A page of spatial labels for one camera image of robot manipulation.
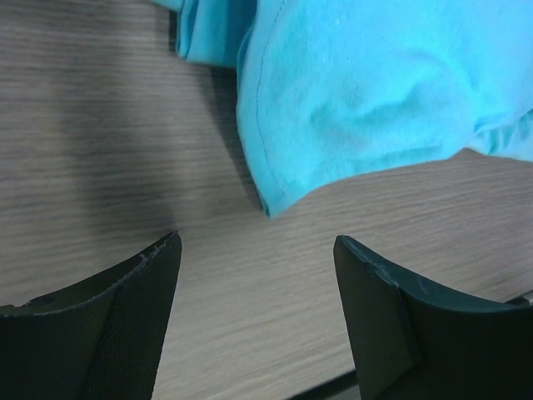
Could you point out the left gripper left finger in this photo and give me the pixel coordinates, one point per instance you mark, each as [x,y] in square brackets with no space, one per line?
[100,338]

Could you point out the turquoise t shirt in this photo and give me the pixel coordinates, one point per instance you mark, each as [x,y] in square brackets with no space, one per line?
[328,90]

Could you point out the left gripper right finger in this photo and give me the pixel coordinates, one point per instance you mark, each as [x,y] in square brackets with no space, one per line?
[413,338]

